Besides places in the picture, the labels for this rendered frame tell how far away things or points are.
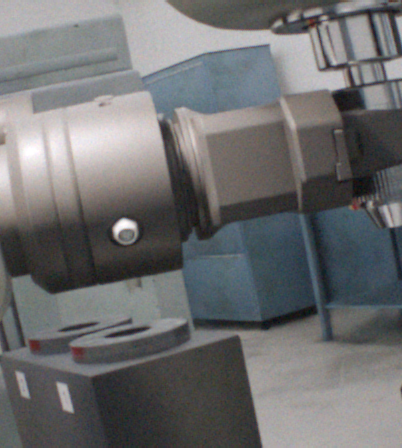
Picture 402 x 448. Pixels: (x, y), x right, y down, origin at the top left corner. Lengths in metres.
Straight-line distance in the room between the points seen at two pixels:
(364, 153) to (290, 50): 7.58
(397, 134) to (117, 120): 0.13
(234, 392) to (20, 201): 0.33
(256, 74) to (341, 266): 1.51
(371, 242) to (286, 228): 0.68
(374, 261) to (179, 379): 6.96
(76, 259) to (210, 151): 0.08
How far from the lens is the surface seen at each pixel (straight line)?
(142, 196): 0.50
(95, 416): 0.76
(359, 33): 0.54
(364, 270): 7.84
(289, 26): 0.54
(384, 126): 0.53
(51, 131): 0.51
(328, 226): 8.09
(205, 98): 7.88
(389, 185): 0.54
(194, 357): 0.78
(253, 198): 0.50
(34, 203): 0.50
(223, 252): 8.08
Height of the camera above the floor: 1.25
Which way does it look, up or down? 3 degrees down
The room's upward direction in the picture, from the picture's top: 12 degrees counter-clockwise
